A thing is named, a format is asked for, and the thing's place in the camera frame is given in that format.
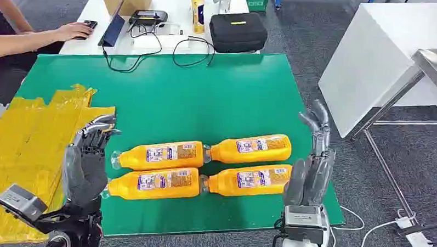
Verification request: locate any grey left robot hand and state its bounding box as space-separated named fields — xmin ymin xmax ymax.
xmin=60 ymin=112 xmax=123 ymax=212

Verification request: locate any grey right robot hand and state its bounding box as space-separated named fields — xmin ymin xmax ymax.
xmin=282 ymin=98 xmax=339 ymax=209

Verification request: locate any orange drink bottle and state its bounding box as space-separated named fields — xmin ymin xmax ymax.
xmin=110 ymin=138 xmax=206 ymax=174
xmin=200 ymin=161 xmax=293 ymax=200
xmin=101 ymin=165 xmax=202 ymax=204
xmin=203 ymin=131 xmax=293 ymax=167

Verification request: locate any yellow plastic sheet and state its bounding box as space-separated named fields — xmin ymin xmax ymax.
xmin=0 ymin=81 xmax=117 ymax=247

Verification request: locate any white power strip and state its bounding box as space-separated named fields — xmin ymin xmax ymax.
xmin=395 ymin=215 xmax=435 ymax=247

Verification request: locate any person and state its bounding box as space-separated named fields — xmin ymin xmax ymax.
xmin=0 ymin=0 xmax=96 ymax=108

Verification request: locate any green table mat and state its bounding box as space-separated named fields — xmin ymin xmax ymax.
xmin=10 ymin=44 xmax=350 ymax=246

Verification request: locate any person's right hand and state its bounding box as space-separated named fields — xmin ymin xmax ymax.
xmin=54 ymin=21 xmax=95 ymax=43

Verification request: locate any dark tablet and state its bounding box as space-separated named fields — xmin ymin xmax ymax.
xmin=97 ymin=0 xmax=126 ymax=48

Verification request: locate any large white table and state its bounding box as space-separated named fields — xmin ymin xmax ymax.
xmin=316 ymin=0 xmax=437 ymax=142

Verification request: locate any black phone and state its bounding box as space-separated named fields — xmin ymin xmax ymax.
xmin=73 ymin=20 xmax=99 ymax=41

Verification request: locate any black zip case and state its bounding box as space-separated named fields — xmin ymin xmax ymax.
xmin=208 ymin=10 xmax=269 ymax=55

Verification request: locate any black handheld controller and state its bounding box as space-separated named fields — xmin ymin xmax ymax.
xmin=129 ymin=9 xmax=169 ymax=27

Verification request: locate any white desk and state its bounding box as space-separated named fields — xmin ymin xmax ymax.
xmin=59 ymin=0 xmax=262 ymax=62

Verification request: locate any green crate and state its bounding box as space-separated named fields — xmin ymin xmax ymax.
xmin=243 ymin=0 xmax=270 ymax=13

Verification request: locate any upright yellow drink bottle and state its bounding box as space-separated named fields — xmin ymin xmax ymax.
xmin=190 ymin=0 xmax=206 ymax=35

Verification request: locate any white device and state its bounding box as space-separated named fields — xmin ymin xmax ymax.
xmin=212 ymin=0 xmax=232 ymax=15

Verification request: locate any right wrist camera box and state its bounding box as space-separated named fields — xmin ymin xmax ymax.
xmin=283 ymin=205 xmax=326 ymax=231

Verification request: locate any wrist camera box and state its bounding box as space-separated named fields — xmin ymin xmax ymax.
xmin=0 ymin=183 xmax=50 ymax=229
xmin=283 ymin=205 xmax=326 ymax=231

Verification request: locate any white cable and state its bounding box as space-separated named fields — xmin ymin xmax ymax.
xmin=355 ymin=219 xmax=398 ymax=247
xmin=328 ymin=205 xmax=366 ymax=247

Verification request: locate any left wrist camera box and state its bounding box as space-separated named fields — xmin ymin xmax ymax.
xmin=0 ymin=183 xmax=50 ymax=229

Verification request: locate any thick black cable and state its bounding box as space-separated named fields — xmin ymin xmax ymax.
xmin=400 ymin=219 xmax=437 ymax=237

